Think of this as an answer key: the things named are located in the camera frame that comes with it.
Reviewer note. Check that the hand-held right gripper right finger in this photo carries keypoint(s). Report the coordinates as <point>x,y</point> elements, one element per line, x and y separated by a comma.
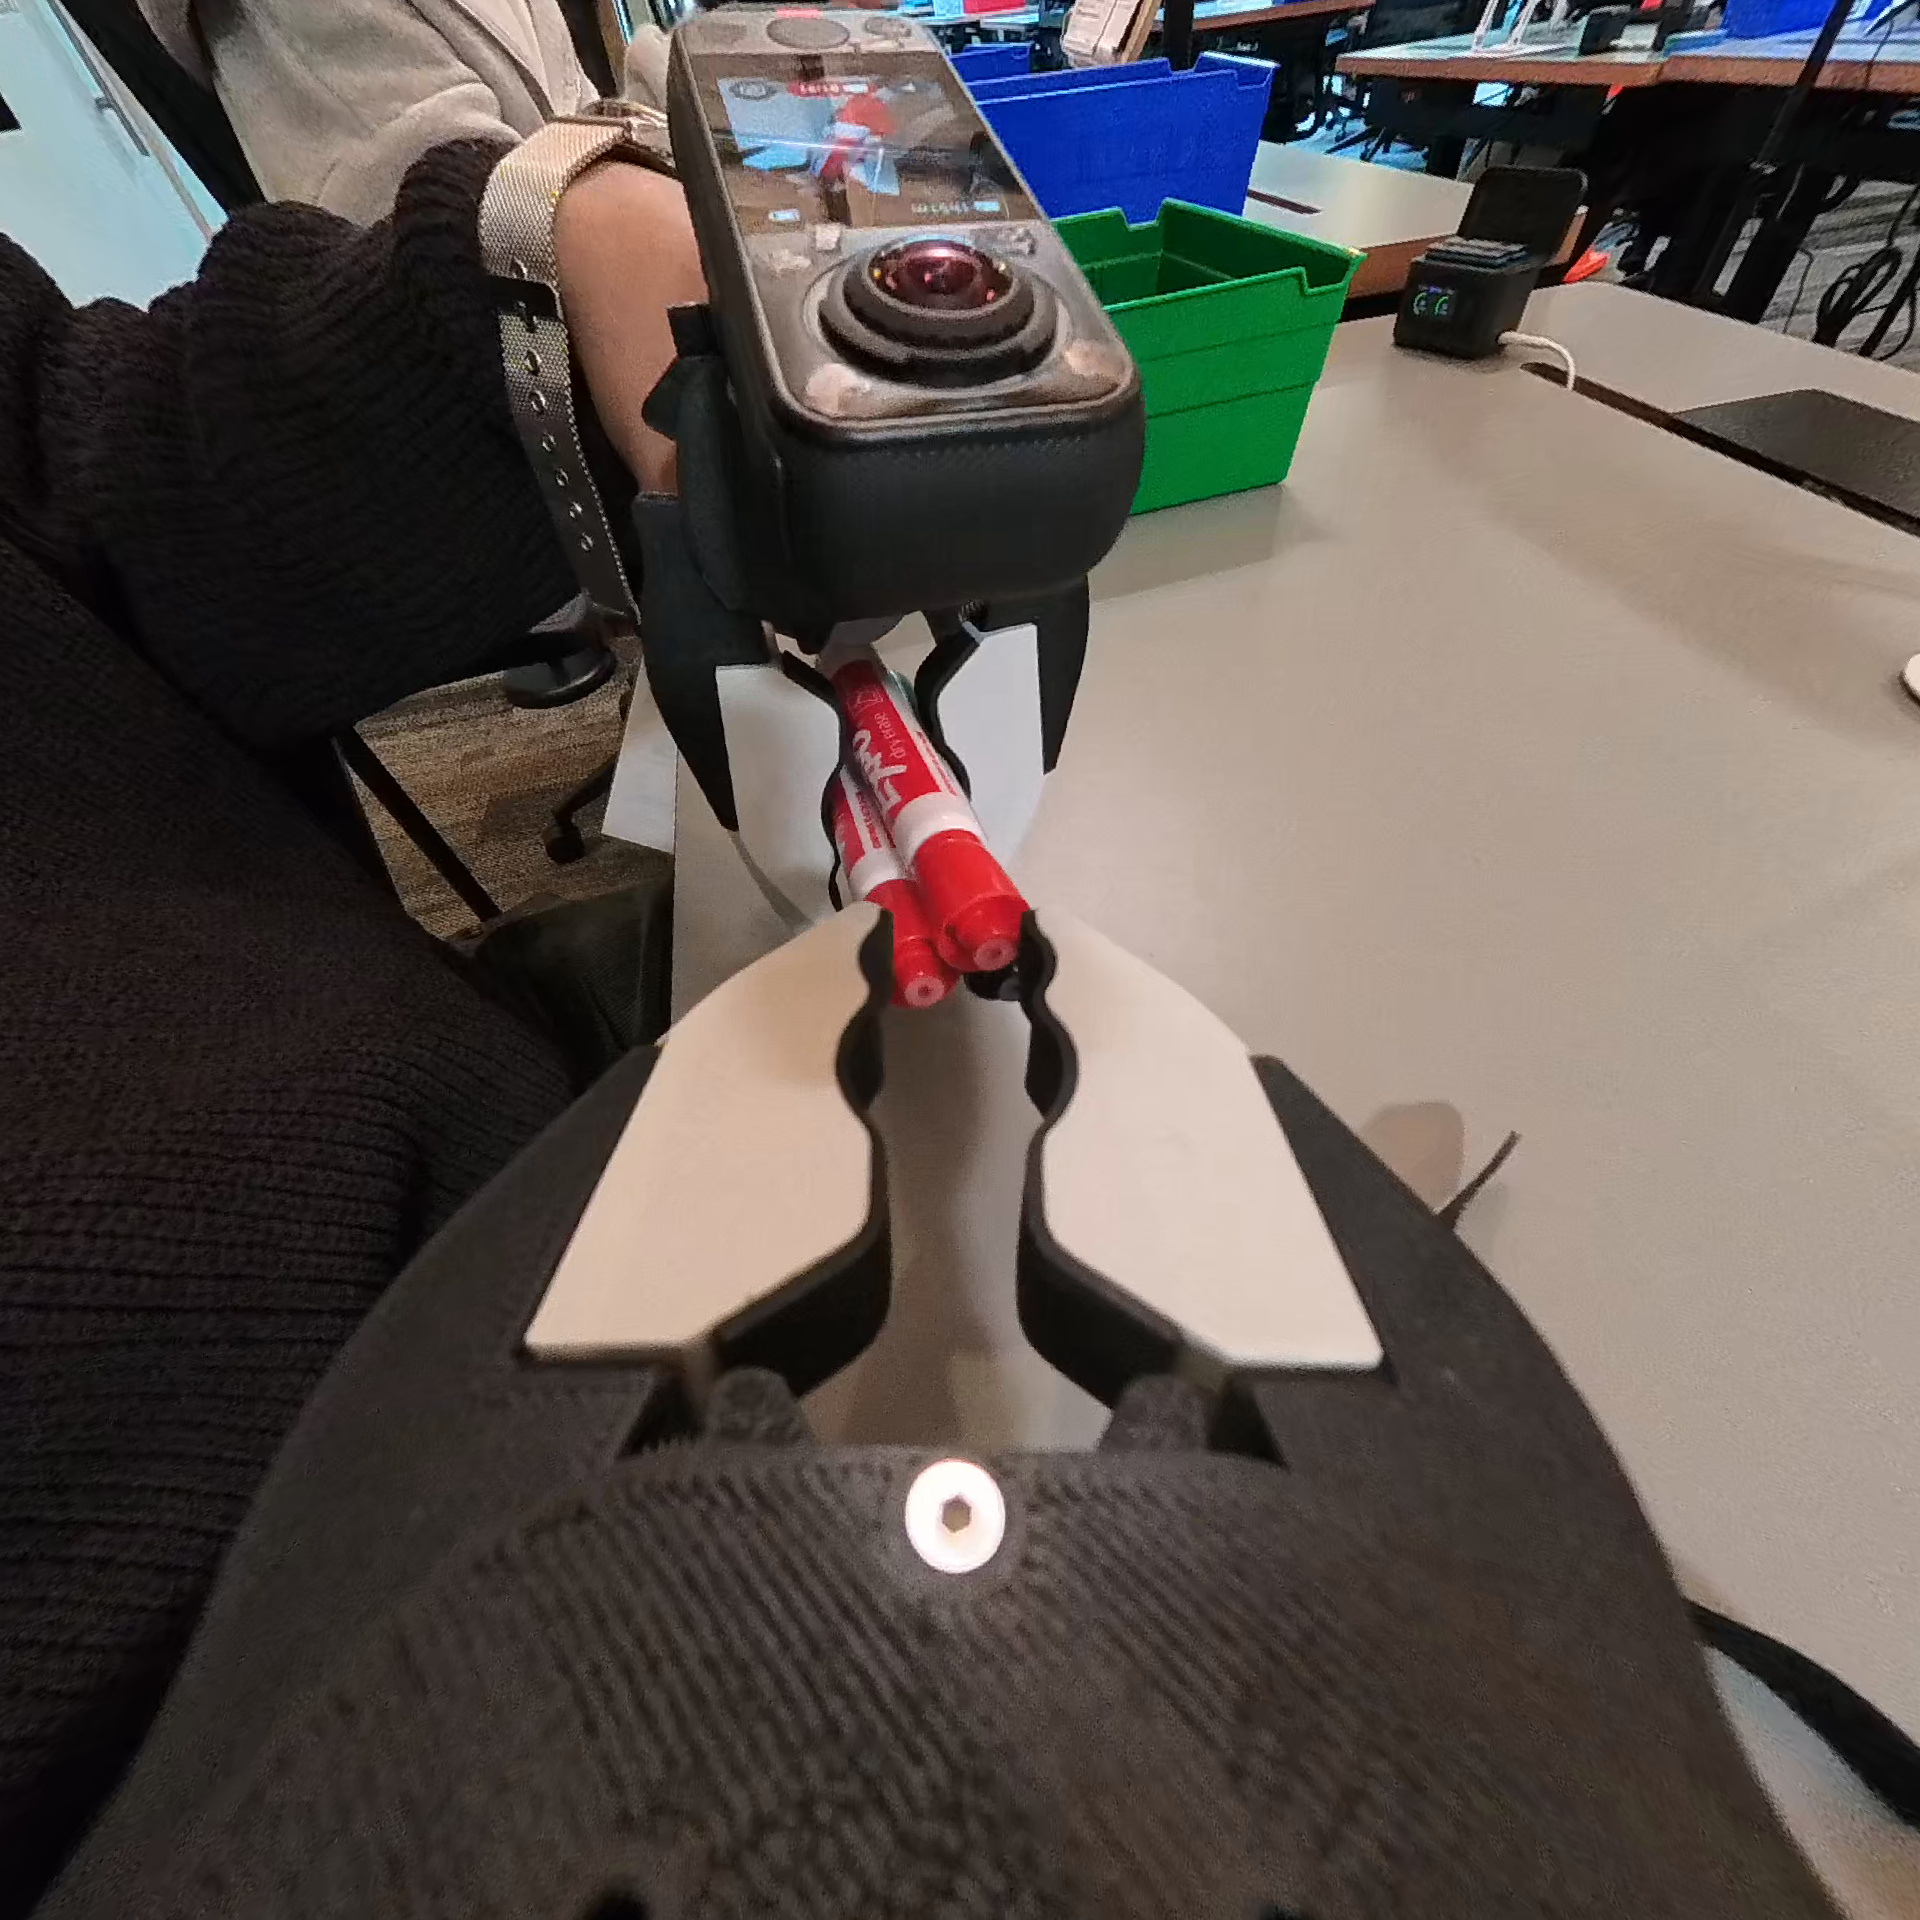
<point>1201,1198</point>

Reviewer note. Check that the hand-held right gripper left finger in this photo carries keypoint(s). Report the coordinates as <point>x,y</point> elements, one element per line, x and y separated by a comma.
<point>719,1185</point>

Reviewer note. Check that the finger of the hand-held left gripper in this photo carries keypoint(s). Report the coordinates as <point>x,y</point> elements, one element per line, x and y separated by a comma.
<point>772,750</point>
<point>1004,705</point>

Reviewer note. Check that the red dry erase marker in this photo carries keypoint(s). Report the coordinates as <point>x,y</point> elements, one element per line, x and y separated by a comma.
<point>876,887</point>
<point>939,818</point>

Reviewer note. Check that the green plastic bin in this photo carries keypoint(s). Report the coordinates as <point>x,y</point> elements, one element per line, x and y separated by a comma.
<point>1228,390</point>

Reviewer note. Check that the person's left forearm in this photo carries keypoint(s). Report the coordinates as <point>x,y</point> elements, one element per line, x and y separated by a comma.
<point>303,420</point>

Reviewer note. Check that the black desk leg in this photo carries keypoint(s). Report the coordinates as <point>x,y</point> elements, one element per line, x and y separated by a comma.
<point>414,818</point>

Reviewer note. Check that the person's left hand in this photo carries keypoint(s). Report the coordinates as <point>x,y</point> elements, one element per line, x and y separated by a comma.
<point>632,284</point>

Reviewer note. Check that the black office chair base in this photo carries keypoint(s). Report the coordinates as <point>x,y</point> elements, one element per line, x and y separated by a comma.
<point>564,684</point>

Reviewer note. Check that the blue plastic bin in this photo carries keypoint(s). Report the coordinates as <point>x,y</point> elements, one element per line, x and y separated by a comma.
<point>1140,134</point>

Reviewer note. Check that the person's black sweater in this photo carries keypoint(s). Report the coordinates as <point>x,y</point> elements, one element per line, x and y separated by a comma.
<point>228,1198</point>

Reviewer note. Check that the black charger case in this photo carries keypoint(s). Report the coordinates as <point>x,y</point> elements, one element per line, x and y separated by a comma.
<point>1463,301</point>

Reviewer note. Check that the wooden table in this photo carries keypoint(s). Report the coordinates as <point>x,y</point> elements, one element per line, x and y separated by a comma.
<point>1499,62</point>

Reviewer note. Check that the dark flat panel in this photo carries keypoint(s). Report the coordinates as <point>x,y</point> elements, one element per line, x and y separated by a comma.
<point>1818,435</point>

